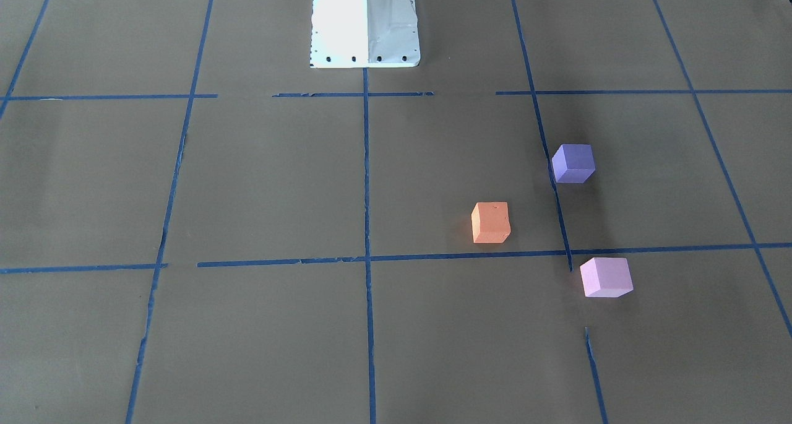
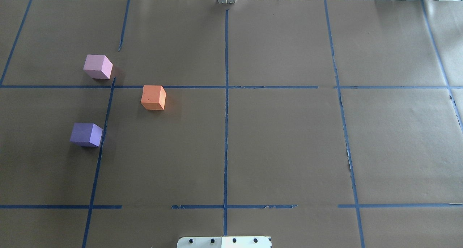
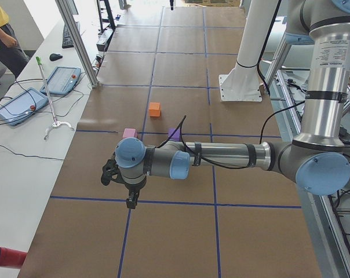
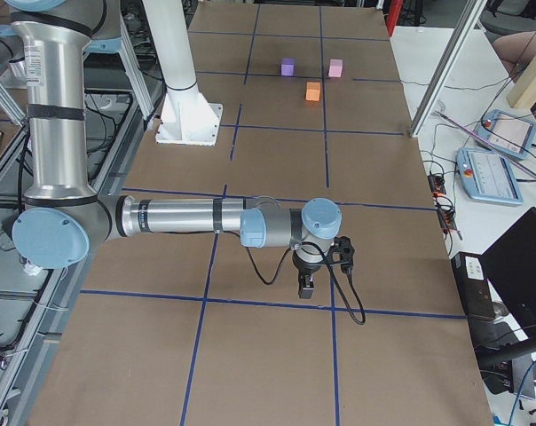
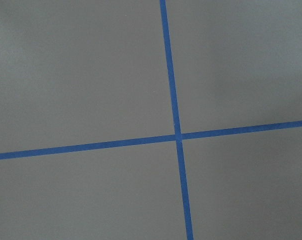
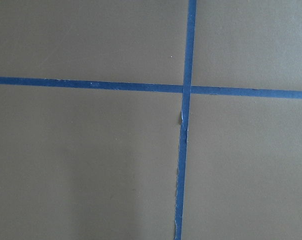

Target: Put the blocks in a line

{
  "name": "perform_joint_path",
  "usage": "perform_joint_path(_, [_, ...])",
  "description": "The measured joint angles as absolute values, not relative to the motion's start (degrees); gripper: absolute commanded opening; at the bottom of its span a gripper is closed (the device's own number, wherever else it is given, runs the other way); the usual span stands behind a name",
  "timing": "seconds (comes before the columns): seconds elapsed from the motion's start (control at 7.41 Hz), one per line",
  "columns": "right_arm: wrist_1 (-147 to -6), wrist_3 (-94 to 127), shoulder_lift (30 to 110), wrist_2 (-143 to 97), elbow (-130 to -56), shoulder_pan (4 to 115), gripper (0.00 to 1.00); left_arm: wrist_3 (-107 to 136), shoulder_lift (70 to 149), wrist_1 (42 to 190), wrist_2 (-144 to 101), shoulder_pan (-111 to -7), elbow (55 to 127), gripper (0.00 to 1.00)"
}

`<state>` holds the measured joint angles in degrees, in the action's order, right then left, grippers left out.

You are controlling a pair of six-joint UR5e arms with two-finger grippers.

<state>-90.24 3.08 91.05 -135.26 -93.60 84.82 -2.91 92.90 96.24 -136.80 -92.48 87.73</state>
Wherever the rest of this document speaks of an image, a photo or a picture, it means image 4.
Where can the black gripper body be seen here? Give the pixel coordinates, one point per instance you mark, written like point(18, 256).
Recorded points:
point(306, 269)

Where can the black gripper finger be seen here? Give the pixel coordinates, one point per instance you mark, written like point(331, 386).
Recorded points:
point(309, 287)
point(301, 286)

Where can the orange foam block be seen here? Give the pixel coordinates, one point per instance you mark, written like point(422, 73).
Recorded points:
point(313, 91)

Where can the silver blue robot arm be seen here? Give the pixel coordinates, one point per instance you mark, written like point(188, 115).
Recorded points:
point(65, 218)

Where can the black orange connector strip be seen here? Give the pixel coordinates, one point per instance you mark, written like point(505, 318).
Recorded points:
point(444, 206)

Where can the black computer box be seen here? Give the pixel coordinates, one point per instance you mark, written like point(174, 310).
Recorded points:
point(472, 287)

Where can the purple foam block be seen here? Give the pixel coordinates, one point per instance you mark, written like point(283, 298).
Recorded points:
point(287, 67)

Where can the pink foam block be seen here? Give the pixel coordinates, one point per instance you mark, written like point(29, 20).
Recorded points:
point(335, 69)

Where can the near blue teach pendant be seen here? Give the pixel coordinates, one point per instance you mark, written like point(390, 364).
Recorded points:
point(487, 177)

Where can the blue teach pendant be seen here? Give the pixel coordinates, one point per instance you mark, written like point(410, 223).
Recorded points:
point(510, 134)
point(487, 177)

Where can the black laptop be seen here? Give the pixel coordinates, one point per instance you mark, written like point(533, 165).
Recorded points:
point(510, 265)

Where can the far blue teach pendant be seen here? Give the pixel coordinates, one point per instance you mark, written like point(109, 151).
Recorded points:
point(510, 134)

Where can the wooden beam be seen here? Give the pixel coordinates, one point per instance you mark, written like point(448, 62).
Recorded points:
point(523, 95)

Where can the person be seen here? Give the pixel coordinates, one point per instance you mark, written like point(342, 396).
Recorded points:
point(516, 50)

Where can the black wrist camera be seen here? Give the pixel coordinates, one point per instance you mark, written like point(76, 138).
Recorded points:
point(343, 253)

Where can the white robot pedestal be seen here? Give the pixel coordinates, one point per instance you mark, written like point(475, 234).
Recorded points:
point(187, 118)

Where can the aluminium frame post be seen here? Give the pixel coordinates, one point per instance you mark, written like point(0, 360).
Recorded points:
point(458, 38)

